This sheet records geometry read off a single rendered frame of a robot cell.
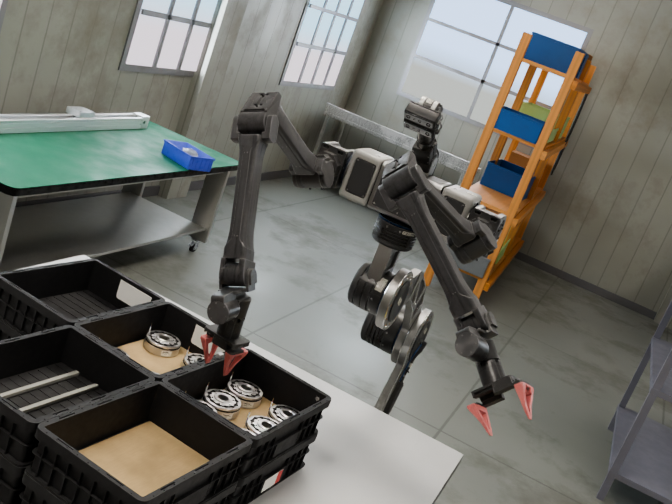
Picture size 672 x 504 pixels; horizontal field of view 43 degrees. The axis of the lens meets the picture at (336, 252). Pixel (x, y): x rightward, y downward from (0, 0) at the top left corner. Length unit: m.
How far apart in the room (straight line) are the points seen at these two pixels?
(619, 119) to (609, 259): 1.45
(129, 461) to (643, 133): 7.82
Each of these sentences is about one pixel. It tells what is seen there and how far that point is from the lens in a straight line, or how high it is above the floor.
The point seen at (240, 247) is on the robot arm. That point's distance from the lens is 2.06.
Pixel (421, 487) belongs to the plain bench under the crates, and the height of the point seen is 0.70.
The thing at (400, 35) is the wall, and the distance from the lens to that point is 9.76.
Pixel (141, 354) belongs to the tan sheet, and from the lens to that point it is 2.47.
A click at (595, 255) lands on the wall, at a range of 9.40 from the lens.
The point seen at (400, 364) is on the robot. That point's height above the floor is 0.81.
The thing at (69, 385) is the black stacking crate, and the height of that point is 0.83.
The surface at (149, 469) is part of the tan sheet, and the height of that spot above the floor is 0.83.
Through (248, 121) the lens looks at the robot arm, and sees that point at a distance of 2.14.
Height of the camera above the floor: 1.92
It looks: 16 degrees down
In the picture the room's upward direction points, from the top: 21 degrees clockwise
